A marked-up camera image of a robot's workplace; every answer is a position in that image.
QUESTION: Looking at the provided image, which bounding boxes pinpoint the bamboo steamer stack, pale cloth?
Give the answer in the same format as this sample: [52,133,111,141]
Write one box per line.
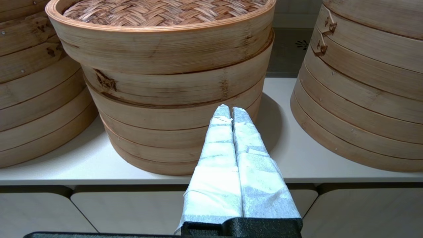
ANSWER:
[290,0,423,173]

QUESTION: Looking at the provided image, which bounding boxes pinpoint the light woven bamboo steamer lid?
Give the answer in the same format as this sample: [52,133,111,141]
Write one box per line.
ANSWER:
[45,0,276,75]

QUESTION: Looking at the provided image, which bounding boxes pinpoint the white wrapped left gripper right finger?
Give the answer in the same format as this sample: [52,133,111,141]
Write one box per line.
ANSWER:
[232,106,302,219]

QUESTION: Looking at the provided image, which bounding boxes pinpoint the white cabinet door panel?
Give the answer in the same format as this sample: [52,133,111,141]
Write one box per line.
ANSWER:
[70,190,319,236]
[0,192,96,238]
[302,188,423,238]

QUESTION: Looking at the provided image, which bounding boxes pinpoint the steel panel with flower vents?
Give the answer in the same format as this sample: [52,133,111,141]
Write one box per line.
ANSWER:
[267,28,314,78]

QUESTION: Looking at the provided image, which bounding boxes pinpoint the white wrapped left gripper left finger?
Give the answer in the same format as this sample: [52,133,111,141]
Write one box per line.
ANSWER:
[175,104,244,233]

